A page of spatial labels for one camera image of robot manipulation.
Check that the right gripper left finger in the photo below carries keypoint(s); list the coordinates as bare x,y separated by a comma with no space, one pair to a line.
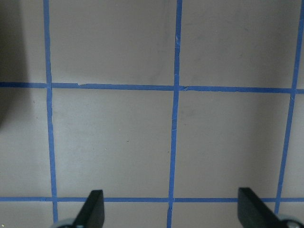
92,213

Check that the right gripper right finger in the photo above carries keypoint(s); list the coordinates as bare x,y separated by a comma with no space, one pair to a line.
252,212

